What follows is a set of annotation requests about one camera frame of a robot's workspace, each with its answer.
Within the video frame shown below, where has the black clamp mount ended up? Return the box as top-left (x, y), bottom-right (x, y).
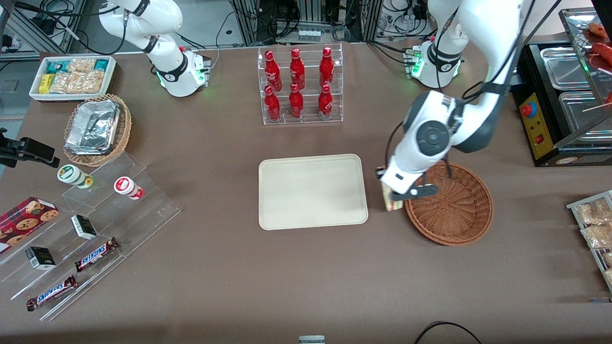
top-left (0, 128), bottom-right (60, 169)

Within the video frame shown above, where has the brown round wicker basket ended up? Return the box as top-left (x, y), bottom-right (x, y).
top-left (404, 161), bottom-right (494, 247)

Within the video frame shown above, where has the clear bag of rice crackers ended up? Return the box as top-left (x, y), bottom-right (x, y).
top-left (67, 58), bottom-right (96, 75)
top-left (50, 72), bottom-right (104, 94)

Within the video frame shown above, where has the triangular sandwich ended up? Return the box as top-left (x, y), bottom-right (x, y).
top-left (382, 167), bottom-right (404, 211)

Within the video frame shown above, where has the clear acrylic bottle rack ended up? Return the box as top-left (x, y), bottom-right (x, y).
top-left (257, 43), bottom-right (344, 126)

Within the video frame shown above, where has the grey wire rack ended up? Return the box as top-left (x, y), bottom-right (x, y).
top-left (566, 190), bottom-right (612, 292)

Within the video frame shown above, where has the brown Snickers bar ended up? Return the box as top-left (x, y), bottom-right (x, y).
top-left (26, 275), bottom-right (78, 312)
top-left (75, 237), bottom-right (120, 273)

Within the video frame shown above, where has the black cable loop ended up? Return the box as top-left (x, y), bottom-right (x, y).
top-left (414, 322), bottom-right (483, 344)

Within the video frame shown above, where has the red cola bottle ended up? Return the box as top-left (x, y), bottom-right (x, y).
top-left (318, 84), bottom-right (333, 120)
top-left (289, 83), bottom-right (304, 119)
top-left (264, 50), bottom-right (283, 92)
top-left (264, 86), bottom-right (281, 121)
top-left (290, 48), bottom-right (306, 90)
top-left (319, 46), bottom-right (335, 88)

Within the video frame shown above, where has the red-lidded white cup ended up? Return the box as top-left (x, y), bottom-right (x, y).
top-left (114, 176), bottom-right (144, 200)

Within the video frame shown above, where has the white rectangular snack bin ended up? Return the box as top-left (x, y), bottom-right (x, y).
top-left (29, 55), bottom-right (117, 102)

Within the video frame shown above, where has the aluminium frame rack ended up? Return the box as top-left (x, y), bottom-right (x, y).
top-left (232, 0), bottom-right (383, 46)

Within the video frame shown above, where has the silver foil container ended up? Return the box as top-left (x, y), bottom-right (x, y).
top-left (65, 99), bottom-right (120, 156)

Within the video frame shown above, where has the beige plastic tray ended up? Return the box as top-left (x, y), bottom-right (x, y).
top-left (259, 154), bottom-right (369, 231)

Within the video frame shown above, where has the small black carton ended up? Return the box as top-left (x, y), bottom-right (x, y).
top-left (25, 247), bottom-right (56, 271)
top-left (71, 215), bottom-right (98, 240)

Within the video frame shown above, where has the light tan wicker basket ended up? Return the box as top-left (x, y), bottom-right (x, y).
top-left (63, 94), bottom-right (132, 167)

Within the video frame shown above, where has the green-lidded white cup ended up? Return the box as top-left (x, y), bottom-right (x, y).
top-left (57, 164), bottom-right (94, 190)

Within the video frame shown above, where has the red cookie box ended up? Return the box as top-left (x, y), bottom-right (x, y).
top-left (0, 197), bottom-right (60, 254)

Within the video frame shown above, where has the black hot food warmer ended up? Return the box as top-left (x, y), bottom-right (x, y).
top-left (509, 7), bottom-right (612, 168)

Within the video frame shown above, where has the clear acrylic stepped stand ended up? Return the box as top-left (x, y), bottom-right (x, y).
top-left (0, 150), bottom-right (181, 322)

